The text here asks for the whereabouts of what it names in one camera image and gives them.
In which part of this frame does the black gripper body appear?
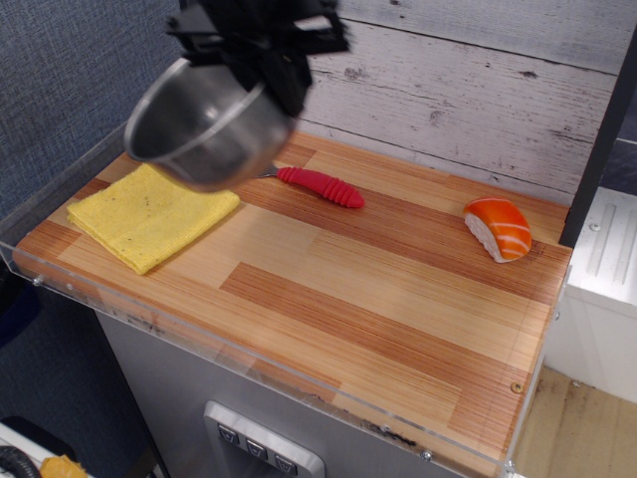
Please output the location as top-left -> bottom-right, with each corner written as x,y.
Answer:
165,1 -> 349,66

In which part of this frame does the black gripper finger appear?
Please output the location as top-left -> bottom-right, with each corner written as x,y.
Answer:
261,50 -> 313,118
221,54 -> 267,92

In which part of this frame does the silver metal bowl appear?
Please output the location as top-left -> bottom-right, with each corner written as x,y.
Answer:
123,59 -> 297,192

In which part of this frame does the yellow folded cloth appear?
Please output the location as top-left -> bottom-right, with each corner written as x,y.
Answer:
67,165 -> 241,275

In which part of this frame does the salmon nigiri sushi toy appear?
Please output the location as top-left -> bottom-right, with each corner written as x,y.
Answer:
464,196 -> 532,264

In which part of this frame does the silver toy fridge cabinet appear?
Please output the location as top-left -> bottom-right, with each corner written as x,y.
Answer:
97,312 -> 494,478

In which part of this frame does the grey dispenser button panel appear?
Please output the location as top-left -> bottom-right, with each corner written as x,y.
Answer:
203,400 -> 326,477

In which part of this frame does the white aluminium side block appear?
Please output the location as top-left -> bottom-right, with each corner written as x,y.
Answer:
544,187 -> 636,402

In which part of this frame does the yellow object bottom left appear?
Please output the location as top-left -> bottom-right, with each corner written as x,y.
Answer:
40,455 -> 89,478

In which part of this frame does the red handled metal spoon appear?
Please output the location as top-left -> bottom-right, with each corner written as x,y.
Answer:
257,164 -> 365,208

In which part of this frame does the black right frame post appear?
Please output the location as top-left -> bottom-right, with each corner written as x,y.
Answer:
558,31 -> 636,248

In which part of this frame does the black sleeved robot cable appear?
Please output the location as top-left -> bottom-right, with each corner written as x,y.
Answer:
0,444 -> 42,478

